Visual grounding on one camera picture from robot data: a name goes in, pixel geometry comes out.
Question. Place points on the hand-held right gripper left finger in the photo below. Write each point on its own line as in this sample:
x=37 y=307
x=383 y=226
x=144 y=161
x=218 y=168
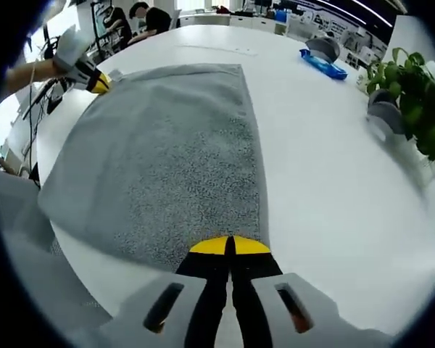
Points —
x=206 y=290

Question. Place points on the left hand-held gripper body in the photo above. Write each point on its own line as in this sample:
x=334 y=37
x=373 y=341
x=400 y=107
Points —
x=72 y=47

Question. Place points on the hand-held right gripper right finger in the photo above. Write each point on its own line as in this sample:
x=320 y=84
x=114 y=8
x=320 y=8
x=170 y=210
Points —
x=253 y=290

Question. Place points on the grey towel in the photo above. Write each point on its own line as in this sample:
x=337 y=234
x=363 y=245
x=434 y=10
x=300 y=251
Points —
x=159 y=156

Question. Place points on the black monitor stand pole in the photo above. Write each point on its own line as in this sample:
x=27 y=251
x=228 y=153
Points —
x=96 y=18

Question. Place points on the white table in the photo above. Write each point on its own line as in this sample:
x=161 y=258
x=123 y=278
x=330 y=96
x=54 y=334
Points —
x=330 y=181

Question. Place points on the grey mesh office chair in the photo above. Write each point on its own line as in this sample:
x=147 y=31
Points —
x=29 y=253

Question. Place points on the blue wipes packet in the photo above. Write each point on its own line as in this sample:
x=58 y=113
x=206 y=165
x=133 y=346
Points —
x=322 y=65

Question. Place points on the white cup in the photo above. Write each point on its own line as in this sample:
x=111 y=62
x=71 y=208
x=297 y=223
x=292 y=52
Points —
x=362 y=82

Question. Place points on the green potted plant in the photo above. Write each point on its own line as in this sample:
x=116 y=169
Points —
x=417 y=105

